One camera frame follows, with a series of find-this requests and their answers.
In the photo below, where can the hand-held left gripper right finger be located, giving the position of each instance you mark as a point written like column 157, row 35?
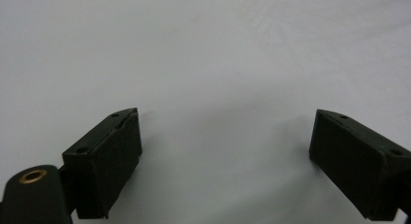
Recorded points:
column 355, row 166

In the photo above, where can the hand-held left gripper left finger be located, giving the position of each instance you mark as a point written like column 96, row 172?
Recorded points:
column 103, row 159

